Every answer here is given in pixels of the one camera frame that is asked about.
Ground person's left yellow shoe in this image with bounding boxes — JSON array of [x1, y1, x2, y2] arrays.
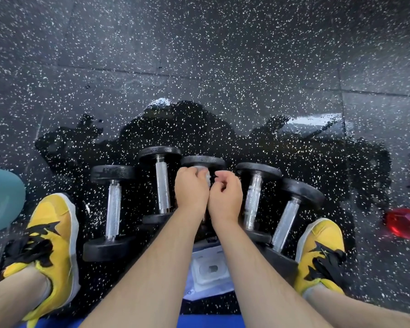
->
[[0, 193, 81, 328]]

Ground blue shorts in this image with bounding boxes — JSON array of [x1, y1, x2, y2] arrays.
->
[[19, 314, 244, 328]]

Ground person's yellow shoe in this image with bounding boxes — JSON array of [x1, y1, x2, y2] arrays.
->
[[292, 218, 348, 300], [0, 193, 81, 328]]

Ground person's right leg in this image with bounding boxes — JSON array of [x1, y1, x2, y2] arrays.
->
[[305, 283, 410, 328]]

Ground teal exercise ball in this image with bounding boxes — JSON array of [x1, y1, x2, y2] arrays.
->
[[0, 166, 26, 235]]

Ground person's left forearm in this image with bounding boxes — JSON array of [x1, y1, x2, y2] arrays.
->
[[79, 206, 209, 328]]

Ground red translucent round object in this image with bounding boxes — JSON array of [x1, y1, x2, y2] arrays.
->
[[384, 208, 410, 241]]

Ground person's right forearm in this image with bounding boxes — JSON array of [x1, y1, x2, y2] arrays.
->
[[210, 218, 333, 328]]

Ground white chest-worn device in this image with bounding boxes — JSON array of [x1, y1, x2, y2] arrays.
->
[[183, 240, 235, 302]]

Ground person's right hand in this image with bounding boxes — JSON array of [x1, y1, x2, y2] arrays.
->
[[207, 170, 244, 227]]

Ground person's left hand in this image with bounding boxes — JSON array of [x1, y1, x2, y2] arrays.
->
[[174, 166, 210, 218]]

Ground person's left leg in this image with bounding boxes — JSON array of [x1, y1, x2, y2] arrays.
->
[[0, 266, 52, 328]]

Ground black dumbbell with chrome handle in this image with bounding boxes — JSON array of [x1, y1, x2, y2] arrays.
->
[[82, 164, 137, 263], [138, 146, 182, 225], [259, 178, 326, 274], [235, 162, 283, 244], [180, 155, 227, 243]]

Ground person's leg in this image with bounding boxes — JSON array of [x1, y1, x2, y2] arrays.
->
[[0, 266, 52, 328], [305, 283, 410, 328]]

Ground person's right yellow shoe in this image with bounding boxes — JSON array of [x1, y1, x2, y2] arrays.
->
[[292, 218, 348, 300]]

